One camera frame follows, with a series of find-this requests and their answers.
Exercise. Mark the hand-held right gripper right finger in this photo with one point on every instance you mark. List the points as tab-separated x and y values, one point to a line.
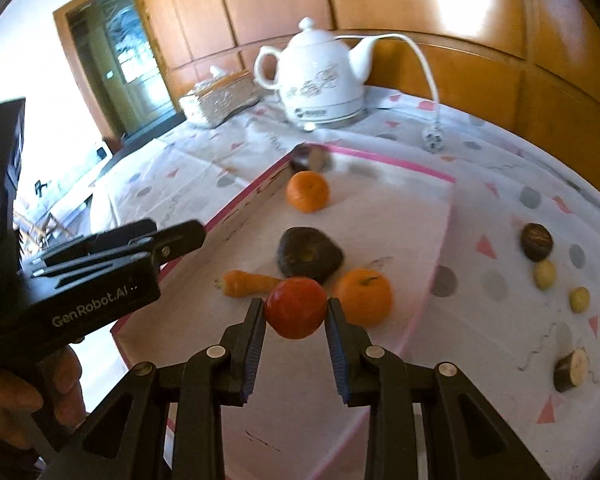
336	355

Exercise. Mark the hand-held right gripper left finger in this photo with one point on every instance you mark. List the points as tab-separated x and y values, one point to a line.
252	355

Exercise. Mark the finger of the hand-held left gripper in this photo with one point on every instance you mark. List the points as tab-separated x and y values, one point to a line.
182	237
125	232

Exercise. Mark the orange tangerine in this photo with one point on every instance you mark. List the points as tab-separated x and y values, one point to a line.
365	300
307	191

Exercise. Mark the small red tomato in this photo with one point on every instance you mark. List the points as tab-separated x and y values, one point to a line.
295	307

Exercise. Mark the small orange carrot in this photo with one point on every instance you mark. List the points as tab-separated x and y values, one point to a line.
250	282

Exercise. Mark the large dark water chestnut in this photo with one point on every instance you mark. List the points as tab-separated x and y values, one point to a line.
307	252

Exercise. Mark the cut dark sugarcane piece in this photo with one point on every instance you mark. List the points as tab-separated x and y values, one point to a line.
307	159
570	370

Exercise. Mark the pink shallow cardboard box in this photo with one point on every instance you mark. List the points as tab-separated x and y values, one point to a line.
405	220

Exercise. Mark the person's left hand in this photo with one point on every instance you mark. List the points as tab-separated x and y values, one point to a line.
10	400

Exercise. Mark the silver patterned tissue box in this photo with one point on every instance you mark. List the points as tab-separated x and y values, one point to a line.
220	100

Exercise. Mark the white tissue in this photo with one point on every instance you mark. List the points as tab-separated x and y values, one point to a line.
217	72

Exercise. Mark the wooden glass panel door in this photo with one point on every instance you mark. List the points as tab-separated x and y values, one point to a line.
125	60

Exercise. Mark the white patterned tablecloth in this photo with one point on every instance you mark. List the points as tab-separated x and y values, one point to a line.
510	340

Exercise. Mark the silver kettle base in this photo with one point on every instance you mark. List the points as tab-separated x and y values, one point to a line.
330	121

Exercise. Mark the small yellow longan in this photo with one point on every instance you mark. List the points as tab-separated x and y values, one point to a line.
545	275
579	300

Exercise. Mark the white floral ceramic kettle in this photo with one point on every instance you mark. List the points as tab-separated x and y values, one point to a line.
320	60

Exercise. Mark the small round dark chestnut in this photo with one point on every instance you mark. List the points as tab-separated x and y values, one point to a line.
536	241

